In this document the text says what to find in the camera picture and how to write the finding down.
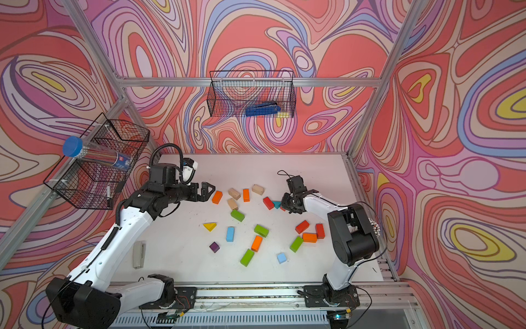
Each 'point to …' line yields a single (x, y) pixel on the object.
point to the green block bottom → (247, 258)
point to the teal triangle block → (277, 204)
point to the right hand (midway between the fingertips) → (286, 209)
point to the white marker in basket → (109, 197)
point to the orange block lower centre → (256, 243)
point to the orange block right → (309, 237)
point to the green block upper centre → (237, 215)
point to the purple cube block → (214, 247)
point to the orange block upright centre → (246, 195)
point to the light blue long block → (230, 233)
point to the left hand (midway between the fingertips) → (207, 186)
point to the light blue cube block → (281, 258)
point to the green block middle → (261, 230)
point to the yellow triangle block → (209, 225)
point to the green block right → (296, 244)
